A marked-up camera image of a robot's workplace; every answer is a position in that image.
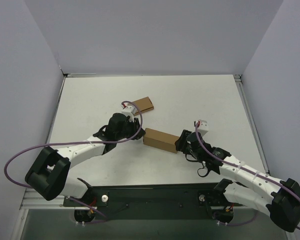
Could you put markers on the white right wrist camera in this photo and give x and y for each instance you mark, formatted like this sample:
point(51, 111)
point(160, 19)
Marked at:
point(202, 126)

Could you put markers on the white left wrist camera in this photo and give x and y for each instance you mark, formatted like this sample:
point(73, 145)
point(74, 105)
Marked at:
point(129, 111)

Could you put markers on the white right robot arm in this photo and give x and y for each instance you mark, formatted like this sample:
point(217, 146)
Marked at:
point(276, 198)

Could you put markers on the large cardboard box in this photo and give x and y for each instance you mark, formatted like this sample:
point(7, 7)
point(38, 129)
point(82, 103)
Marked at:
point(160, 140)

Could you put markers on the aluminium frame rail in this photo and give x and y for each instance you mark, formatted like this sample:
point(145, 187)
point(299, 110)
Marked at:
point(39, 203)

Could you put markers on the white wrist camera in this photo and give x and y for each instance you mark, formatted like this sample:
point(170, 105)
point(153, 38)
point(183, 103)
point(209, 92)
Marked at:
point(202, 126)
point(129, 111)

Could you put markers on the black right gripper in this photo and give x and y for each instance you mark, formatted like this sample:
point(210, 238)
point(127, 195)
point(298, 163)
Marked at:
point(183, 142)

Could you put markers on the small folded cardboard box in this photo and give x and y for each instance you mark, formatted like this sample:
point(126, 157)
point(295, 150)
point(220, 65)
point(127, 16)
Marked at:
point(144, 104)

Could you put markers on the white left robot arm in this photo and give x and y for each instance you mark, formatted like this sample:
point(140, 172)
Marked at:
point(48, 175)

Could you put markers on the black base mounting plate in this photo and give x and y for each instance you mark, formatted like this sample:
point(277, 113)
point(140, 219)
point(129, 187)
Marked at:
point(192, 201)

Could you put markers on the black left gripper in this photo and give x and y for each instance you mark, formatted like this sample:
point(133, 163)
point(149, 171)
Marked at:
point(136, 128)

